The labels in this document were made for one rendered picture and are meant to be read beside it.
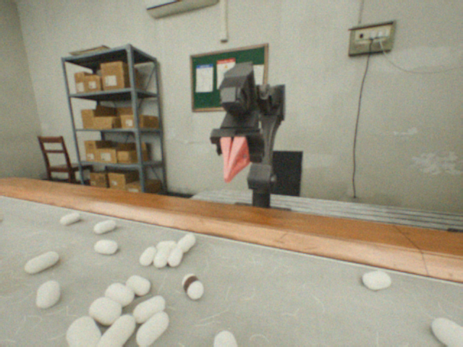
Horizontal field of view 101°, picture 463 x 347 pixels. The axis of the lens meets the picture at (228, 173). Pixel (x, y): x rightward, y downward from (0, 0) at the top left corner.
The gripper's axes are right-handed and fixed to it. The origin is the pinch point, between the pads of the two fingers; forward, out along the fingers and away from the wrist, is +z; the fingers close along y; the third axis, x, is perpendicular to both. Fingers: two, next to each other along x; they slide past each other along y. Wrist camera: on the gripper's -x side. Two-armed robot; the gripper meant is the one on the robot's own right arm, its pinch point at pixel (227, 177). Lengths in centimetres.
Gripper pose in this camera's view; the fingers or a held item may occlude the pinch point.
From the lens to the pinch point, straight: 32.7
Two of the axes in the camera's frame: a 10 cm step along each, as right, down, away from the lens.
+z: -2.5, 7.8, -5.7
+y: 9.4, 0.7, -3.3
